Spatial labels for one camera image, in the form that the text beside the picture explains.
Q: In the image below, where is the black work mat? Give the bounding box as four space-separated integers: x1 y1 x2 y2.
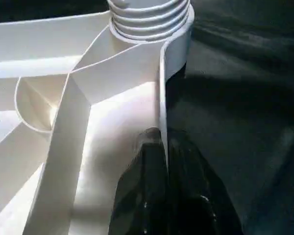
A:
164 0 294 235

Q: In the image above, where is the white plastic table top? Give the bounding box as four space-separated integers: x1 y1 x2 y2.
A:
0 5 195 235

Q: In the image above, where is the white plastic table leg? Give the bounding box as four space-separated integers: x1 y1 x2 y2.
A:
107 0 192 43

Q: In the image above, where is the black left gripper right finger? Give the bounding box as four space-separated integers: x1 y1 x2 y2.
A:
166 130 243 235

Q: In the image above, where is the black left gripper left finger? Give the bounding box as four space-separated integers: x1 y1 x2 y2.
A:
109 128 169 235

